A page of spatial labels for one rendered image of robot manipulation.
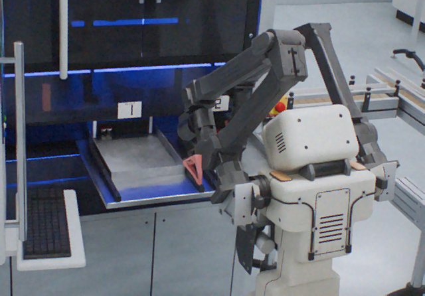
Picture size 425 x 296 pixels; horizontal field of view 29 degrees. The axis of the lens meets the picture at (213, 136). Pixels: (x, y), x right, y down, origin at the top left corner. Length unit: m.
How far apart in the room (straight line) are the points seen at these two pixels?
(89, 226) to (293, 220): 1.23
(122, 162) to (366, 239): 1.81
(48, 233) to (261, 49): 0.98
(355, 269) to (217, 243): 0.94
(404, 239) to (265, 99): 2.53
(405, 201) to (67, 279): 1.49
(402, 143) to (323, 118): 3.40
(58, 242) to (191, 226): 0.87
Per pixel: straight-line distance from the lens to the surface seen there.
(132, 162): 2.88
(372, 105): 3.53
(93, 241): 3.18
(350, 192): 2.15
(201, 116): 2.21
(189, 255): 3.35
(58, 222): 2.64
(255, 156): 3.00
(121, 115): 2.96
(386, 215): 4.60
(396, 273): 4.11
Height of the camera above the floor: 2.18
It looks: 25 degrees down
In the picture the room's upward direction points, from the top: 5 degrees clockwise
